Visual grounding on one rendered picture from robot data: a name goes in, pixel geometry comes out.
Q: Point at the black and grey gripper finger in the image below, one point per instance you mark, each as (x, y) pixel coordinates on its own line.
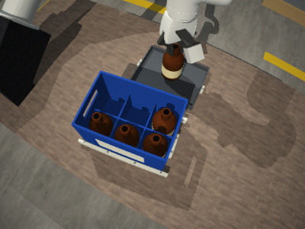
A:
(169, 47)
(181, 44)

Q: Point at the blue crate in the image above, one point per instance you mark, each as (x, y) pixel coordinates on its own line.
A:
(141, 104)

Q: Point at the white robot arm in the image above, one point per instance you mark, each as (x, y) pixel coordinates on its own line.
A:
(23, 12)

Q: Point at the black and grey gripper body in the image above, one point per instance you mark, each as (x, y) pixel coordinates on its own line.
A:
(169, 25)

